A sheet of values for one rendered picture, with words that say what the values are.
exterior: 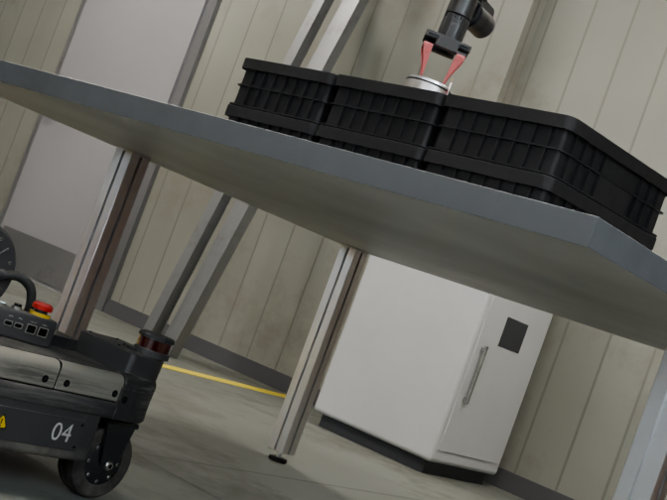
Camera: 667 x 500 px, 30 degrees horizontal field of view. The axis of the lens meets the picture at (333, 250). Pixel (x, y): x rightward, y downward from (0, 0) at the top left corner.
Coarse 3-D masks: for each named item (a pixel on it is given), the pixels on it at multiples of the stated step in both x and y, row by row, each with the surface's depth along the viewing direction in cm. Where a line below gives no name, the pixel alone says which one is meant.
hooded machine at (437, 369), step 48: (384, 288) 496; (432, 288) 483; (384, 336) 490; (432, 336) 477; (480, 336) 469; (528, 336) 496; (336, 384) 498; (384, 384) 485; (432, 384) 472; (480, 384) 478; (336, 432) 496; (384, 432) 479; (432, 432) 467; (480, 432) 487; (480, 480) 504
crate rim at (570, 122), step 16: (448, 96) 232; (464, 96) 229; (480, 112) 226; (496, 112) 223; (512, 112) 221; (528, 112) 218; (544, 112) 216; (576, 128) 213; (592, 128) 216; (592, 144) 218; (608, 144) 221; (624, 160) 225; (640, 176) 230; (656, 176) 234
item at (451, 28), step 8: (448, 16) 263; (448, 24) 262; (456, 24) 262; (464, 24) 262; (432, 32) 261; (440, 32) 263; (448, 32) 262; (456, 32) 262; (464, 32) 263; (424, 40) 266; (432, 40) 266; (456, 40) 261; (464, 48) 261
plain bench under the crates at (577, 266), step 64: (0, 64) 230; (128, 128) 228; (192, 128) 196; (256, 128) 188; (128, 192) 291; (256, 192) 278; (320, 192) 215; (384, 192) 174; (448, 192) 165; (384, 256) 350; (448, 256) 256; (512, 256) 201; (576, 256) 166; (640, 256) 162; (64, 320) 288; (320, 320) 361; (576, 320) 320; (640, 320) 238; (640, 448) 200
